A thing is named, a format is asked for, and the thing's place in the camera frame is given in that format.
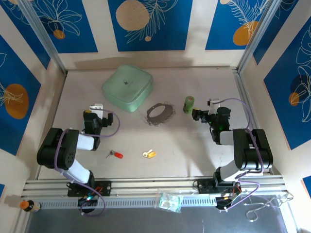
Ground brown keyring with metal chain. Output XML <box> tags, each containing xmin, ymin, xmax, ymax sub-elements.
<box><xmin>145</xmin><ymin>102</ymin><xmax>175</xmax><ymax>127</ymax></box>

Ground small red screwdriver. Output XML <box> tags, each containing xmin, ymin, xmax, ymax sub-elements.
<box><xmin>105</xmin><ymin>150</ymin><xmax>124</xmax><ymax>160</ymax></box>

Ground yellow capped key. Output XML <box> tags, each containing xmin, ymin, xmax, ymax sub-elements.
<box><xmin>142</xmin><ymin>149</ymin><xmax>157</xmax><ymax>159</ymax></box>

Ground green cylindrical can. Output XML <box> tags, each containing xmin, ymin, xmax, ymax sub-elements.
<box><xmin>183</xmin><ymin>96</ymin><xmax>196</xmax><ymax>115</ymax></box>

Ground mint green zip case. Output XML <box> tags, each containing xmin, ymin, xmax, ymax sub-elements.
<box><xmin>101</xmin><ymin>64</ymin><xmax>154</xmax><ymax>113</ymax></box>

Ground black controller box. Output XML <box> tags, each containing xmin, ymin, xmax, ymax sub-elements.
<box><xmin>215</xmin><ymin>194</ymin><xmax>241</xmax><ymax>211</ymax></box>
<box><xmin>77</xmin><ymin>195</ymin><xmax>99</xmax><ymax>207</ymax></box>

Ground clear plastic zip bag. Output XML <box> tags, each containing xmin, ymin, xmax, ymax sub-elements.
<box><xmin>155</xmin><ymin>188</ymin><xmax>183</xmax><ymax>214</ymax></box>

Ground brown bottle with orange cap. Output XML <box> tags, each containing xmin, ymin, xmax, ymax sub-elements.
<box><xmin>19</xmin><ymin>199</ymin><xmax>41</xmax><ymax>214</ymax></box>

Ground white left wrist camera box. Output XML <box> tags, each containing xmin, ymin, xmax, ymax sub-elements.
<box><xmin>89</xmin><ymin>103</ymin><xmax>104</xmax><ymax>117</ymax></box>

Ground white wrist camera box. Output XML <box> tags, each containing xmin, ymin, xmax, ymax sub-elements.
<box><xmin>89</xmin><ymin>103</ymin><xmax>104</xmax><ymax>117</ymax></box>
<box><xmin>207</xmin><ymin>98</ymin><xmax>221</xmax><ymax>114</ymax></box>

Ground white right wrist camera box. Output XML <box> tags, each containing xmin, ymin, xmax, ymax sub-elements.
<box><xmin>207</xmin><ymin>98</ymin><xmax>221</xmax><ymax>114</ymax></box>

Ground aluminium side rail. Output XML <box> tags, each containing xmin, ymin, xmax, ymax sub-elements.
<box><xmin>234</xmin><ymin>69</ymin><xmax>274</xmax><ymax>175</ymax></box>
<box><xmin>36</xmin><ymin>71</ymin><xmax>68</xmax><ymax>180</ymax></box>

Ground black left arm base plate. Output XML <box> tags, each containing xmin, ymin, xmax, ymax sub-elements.
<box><xmin>67</xmin><ymin>180</ymin><xmax>112</xmax><ymax>197</ymax></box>

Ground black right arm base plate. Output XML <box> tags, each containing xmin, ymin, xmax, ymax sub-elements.
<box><xmin>197</xmin><ymin>178</ymin><xmax>241</xmax><ymax>195</ymax></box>

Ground aluminium mounting rail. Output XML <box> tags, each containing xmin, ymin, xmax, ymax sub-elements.
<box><xmin>21</xmin><ymin>178</ymin><xmax>290</xmax><ymax>198</ymax></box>

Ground grey slotted cable duct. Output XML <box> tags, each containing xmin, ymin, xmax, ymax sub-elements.
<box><xmin>36</xmin><ymin>196</ymin><xmax>219</xmax><ymax>209</ymax></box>

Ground aluminium frame post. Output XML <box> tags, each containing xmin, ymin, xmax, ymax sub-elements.
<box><xmin>18</xmin><ymin>0</ymin><xmax>68</xmax><ymax>75</ymax></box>
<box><xmin>236</xmin><ymin>0</ymin><xmax>281</xmax><ymax>73</ymax></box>

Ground thin silver wire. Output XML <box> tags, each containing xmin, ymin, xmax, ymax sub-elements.
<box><xmin>244</xmin><ymin>191</ymin><xmax>294</xmax><ymax>223</ymax></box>

